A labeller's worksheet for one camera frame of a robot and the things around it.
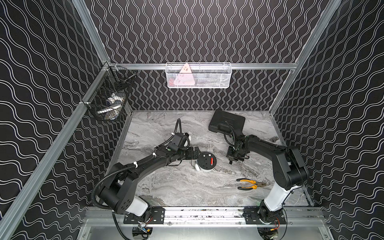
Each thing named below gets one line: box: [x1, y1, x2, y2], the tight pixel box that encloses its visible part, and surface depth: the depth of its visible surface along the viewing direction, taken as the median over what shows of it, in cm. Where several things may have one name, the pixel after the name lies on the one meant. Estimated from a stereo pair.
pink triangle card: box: [173, 63, 195, 86], surface depth 92 cm
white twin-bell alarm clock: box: [194, 151, 217, 172], surface depth 90 cm
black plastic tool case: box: [208, 109, 246, 135], surface depth 109 cm
